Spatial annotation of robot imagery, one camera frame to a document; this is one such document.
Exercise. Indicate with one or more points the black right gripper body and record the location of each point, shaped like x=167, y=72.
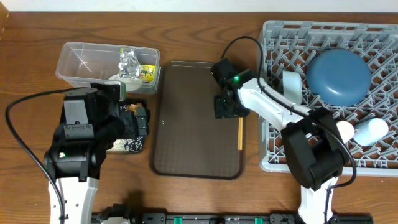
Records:
x=225, y=107

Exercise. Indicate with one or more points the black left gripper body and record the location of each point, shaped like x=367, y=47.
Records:
x=131, y=129

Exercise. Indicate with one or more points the brown food scrap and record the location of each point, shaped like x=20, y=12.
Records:
x=133, y=107

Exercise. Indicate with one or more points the wooden chopstick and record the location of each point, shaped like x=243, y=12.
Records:
x=240, y=133

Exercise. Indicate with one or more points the white napkin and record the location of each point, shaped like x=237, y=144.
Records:
x=132, y=84

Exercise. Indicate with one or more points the yellow snack wrapper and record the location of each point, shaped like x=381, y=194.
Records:
x=147, y=73

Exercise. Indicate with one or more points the aluminium foil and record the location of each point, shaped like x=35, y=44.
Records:
x=129, y=65

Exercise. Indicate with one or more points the light blue rice bowl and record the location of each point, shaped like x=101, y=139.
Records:
x=292, y=86

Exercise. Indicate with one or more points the dark blue plate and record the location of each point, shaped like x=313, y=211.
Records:
x=340, y=77

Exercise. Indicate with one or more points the pink cup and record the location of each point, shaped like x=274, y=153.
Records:
x=346, y=130

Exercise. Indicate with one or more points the light blue cup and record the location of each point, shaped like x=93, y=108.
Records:
x=370, y=131

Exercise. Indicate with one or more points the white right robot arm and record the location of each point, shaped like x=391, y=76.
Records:
x=315, y=149

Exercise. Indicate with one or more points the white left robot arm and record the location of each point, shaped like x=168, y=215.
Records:
x=92, y=120

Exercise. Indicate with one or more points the grey dishwasher rack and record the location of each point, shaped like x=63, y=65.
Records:
x=292, y=45

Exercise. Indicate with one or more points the black tray bin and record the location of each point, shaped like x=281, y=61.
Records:
x=132, y=101

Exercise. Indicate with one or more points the white rice pile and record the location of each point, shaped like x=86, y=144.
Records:
x=127, y=146

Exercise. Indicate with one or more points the brown serving tray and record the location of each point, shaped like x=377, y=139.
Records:
x=189, y=141

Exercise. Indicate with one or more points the clear plastic bin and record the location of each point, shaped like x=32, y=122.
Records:
x=82, y=63

